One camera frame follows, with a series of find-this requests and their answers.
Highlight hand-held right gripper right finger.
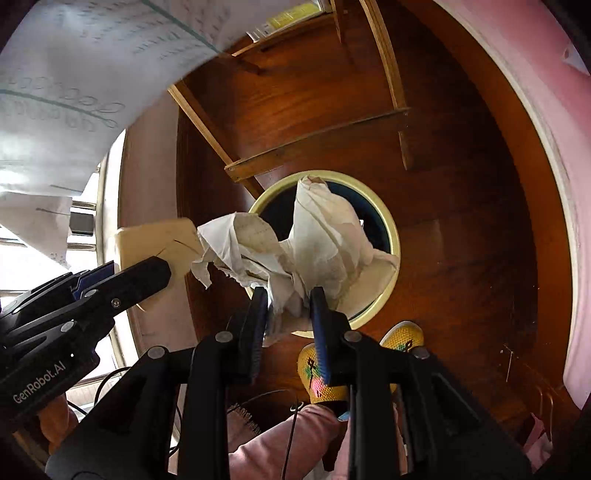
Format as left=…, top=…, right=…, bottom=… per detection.
left=308, top=286, right=533, bottom=480

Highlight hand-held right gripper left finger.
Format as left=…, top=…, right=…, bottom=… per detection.
left=46, top=286, right=271, bottom=480

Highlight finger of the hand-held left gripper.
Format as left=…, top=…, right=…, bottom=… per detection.
left=18, top=260, right=116, bottom=315
left=73, top=256, right=173, bottom=325

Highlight beige cardboard block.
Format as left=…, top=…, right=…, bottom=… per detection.
left=114, top=217, right=204, bottom=313

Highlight white paper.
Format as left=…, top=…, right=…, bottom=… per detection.
left=191, top=173, right=400, bottom=348

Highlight yellow rim trash bin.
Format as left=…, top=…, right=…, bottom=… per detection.
left=247, top=169, right=402, bottom=339

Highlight yellow knitted shoe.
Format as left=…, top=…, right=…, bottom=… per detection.
left=297, top=342, right=352, bottom=405
left=379, top=320, right=425, bottom=357

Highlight person's pink trouser leg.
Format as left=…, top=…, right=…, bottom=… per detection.
left=228, top=401, right=408, bottom=480

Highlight tree print tablecloth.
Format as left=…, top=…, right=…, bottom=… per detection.
left=0, top=0, right=325, bottom=269

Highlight pink bed sheet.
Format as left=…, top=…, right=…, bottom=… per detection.
left=434, top=0, right=591, bottom=412

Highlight thin black cable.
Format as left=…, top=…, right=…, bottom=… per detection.
left=281, top=401, right=306, bottom=480

